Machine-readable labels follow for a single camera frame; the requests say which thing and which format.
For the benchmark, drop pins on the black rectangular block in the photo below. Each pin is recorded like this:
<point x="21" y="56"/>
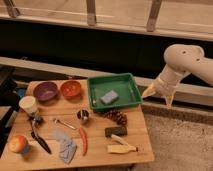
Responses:
<point x="119" y="131"/>

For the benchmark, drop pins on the pine cone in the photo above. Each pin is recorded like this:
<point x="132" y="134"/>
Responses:
<point x="115" y="115"/>

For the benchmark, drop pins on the small metal cup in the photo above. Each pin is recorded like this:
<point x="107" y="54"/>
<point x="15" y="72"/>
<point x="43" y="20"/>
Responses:
<point x="83" y="116"/>

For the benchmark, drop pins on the red yellow apple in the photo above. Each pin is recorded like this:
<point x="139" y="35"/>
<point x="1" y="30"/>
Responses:
<point x="18" y="144"/>

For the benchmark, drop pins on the white paper cup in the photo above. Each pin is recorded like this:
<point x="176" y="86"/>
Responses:
<point x="29" y="105"/>

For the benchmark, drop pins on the grey crumpled cloth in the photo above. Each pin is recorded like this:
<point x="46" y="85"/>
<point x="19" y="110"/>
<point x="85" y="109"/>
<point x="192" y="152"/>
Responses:
<point x="67" y="146"/>

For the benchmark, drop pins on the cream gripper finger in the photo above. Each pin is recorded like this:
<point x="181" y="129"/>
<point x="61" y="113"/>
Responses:
<point x="169" y="100"/>
<point x="149" y="91"/>

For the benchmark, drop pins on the purple bowl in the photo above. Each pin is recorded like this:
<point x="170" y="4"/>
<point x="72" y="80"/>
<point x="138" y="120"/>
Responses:
<point x="45" y="91"/>

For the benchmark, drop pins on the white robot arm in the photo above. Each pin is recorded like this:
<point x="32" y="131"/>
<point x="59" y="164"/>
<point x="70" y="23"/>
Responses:
<point x="181" y="60"/>

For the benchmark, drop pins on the cream handled brush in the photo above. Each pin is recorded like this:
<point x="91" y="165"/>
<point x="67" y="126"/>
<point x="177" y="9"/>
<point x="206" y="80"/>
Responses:
<point x="122" y="147"/>

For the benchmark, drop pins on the grey sponge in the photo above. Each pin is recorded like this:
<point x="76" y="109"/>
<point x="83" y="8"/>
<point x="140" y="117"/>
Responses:
<point x="109" y="97"/>

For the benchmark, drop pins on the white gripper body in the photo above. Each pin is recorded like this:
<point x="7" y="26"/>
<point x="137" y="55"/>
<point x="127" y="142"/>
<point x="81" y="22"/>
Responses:
<point x="167" y="81"/>

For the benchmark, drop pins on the black handled utensil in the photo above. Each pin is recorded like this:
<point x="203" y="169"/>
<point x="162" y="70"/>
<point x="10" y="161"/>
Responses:
<point x="37" y="137"/>

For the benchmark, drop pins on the red chili pepper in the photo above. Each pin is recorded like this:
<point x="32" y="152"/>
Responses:
<point x="83" y="136"/>

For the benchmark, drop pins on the wooden cutting board table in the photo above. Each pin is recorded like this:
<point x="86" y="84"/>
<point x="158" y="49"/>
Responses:
<point x="97" y="154"/>

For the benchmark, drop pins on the red bowl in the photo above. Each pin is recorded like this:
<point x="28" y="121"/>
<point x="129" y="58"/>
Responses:
<point x="70" y="89"/>

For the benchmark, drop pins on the green plastic tray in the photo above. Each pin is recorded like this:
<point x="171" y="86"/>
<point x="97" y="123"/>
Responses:
<point x="123" y="84"/>

